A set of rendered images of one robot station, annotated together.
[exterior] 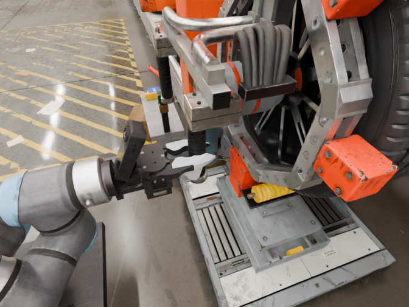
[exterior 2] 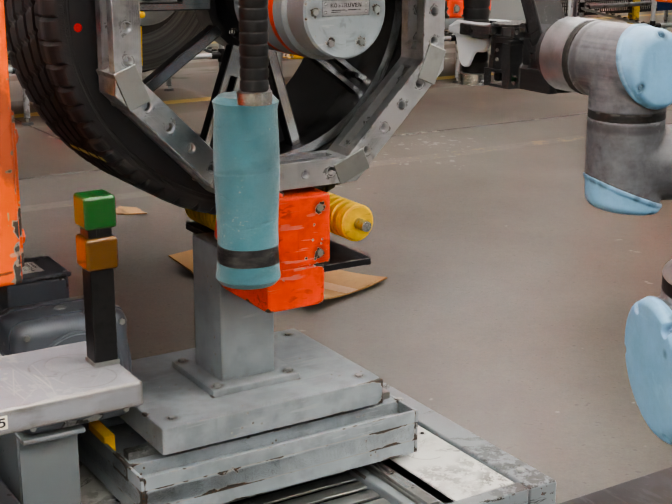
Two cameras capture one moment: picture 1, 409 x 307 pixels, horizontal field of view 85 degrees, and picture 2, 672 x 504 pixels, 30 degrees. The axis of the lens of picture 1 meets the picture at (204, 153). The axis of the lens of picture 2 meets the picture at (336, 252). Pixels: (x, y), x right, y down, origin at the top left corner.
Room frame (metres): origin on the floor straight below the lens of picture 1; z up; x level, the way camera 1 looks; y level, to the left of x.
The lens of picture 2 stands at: (0.91, 1.64, 0.99)
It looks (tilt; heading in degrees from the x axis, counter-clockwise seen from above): 16 degrees down; 256
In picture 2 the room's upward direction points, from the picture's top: straight up
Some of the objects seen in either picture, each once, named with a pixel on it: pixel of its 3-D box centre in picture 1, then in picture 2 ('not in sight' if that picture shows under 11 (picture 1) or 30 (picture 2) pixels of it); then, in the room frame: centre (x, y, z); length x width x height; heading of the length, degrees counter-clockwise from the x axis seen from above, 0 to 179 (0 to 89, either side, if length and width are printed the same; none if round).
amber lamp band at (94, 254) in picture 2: (163, 106); (96, 250); (0.85, 0.18, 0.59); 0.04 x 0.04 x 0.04; 18
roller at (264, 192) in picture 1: (286, 185); (317, 207); (0.48, -0.29, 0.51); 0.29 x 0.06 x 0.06; 108
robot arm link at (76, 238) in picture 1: (67, 229); (632, 159); (0.22, 0.29, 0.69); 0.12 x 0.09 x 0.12; 176
